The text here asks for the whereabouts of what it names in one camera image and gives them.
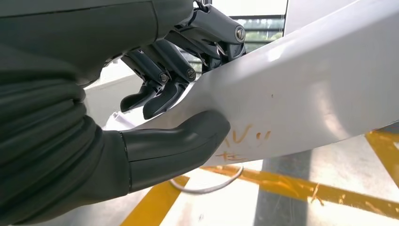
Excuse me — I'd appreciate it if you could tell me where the thin grey wire loop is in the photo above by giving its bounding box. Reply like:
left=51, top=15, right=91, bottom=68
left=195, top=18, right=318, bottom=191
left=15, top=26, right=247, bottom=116
left=169, top=166, right=244, bottom=195

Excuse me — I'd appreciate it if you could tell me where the yellow tape frame on workbench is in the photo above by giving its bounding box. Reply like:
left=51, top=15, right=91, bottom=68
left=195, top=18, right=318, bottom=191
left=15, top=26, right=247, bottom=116
left=120, top=131, right=399, bottom=226

